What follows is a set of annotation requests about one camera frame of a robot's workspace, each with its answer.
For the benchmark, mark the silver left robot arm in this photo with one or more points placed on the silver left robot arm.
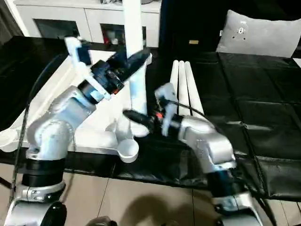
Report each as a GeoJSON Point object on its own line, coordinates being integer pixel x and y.
{"type": "Point", "coordinates": [47, 131]}

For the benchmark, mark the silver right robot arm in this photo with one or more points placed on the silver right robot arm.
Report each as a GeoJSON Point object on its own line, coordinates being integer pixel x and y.
{"type": "Point", "coordinates": [211, 143]}

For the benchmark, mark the white plastic table top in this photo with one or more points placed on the white plastic table top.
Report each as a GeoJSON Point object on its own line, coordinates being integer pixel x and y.
{"type": "Point", "coordinates": [103, 139]}

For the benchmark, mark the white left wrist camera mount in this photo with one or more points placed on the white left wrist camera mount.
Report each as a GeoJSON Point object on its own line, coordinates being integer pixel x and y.
{"type": "Point", "coordinates": [81, 68]}

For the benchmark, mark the white cabinet with glass doors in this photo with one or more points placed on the white cabinet with glass doors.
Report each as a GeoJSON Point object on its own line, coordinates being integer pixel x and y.
{"type": "Point", "coordinates": [89, 21]}

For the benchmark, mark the dark round object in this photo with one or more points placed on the dark round object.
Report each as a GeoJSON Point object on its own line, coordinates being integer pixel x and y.
{"type": "Point", "coordinates": [147, 2]}

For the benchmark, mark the white flat board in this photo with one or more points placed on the white flat board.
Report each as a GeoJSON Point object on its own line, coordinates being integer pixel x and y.
{"type": "Point", "coordinates": [295, 62]}

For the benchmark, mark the black padded mat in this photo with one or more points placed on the black padded mat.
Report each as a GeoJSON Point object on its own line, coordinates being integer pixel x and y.
{"type": "Point", "coordinates": [247, 99]}

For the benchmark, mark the grey curtain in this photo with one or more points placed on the grey curtain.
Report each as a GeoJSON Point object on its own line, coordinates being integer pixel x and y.
{"type": "Point", "coordinates": [9, 23]}

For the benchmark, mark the grey pillow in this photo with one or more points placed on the grey pillow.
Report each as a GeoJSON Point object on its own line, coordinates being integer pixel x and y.
{"type": "Point", "coordinates": [258, 35]}

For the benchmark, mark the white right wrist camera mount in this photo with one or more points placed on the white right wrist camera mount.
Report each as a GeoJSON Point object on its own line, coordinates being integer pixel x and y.
{"type": "Point", "coordinates": [168, 90]}

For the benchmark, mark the black stand leg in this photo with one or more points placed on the black stand leg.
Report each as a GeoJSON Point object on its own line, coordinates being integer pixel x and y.
{"type": "Point", "coordinates": [5, 182]}

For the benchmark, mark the small red item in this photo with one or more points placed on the small red item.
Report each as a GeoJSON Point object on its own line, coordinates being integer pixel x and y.
{"type": "Point", "coordinates": [107, 37]}

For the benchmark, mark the white plastic table leg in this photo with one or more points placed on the white plastic table leg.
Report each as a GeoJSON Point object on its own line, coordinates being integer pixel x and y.
{"type": "Point", "coordinates": [182, 89]}
{"type": "Point", "coordinates": [174, 73]}
{"type": "Point", "coordinates": [191, 89]}
{"type": "Point", "coordinates": [132, 28]}

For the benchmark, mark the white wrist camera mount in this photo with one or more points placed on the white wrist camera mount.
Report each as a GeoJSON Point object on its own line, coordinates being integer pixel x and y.
{"type": "Point", "coordinates": [168, 90]}
{"type": "Point", "coordinates": [81, 68]}

